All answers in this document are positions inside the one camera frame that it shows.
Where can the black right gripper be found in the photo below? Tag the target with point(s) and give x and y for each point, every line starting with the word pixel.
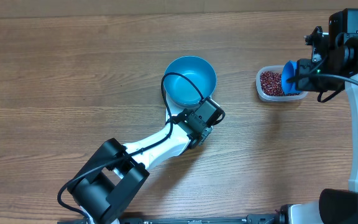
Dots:
pixel 306 86

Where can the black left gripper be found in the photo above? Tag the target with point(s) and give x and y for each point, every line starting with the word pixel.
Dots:
pixel 206 135

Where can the blue plastic measuring scoop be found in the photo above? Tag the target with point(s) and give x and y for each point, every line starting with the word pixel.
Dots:
pixel 287 73

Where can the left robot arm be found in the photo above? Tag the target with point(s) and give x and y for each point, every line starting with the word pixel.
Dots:
pixel 107 183

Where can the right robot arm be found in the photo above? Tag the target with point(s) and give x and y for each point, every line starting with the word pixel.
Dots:
pixel 332 69

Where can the white digital kitchen scale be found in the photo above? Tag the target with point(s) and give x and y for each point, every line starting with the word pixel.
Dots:
pixel 179 112

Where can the blue metal bowl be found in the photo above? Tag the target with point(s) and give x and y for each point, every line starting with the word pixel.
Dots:
pixel 193 76

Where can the clear plastic container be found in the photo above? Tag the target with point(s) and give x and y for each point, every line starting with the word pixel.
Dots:
pixel 275 99

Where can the red adzuki beans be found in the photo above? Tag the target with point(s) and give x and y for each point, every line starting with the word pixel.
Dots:
pixel 271 83

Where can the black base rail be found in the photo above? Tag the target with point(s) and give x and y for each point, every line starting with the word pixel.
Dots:
pixel 250 219

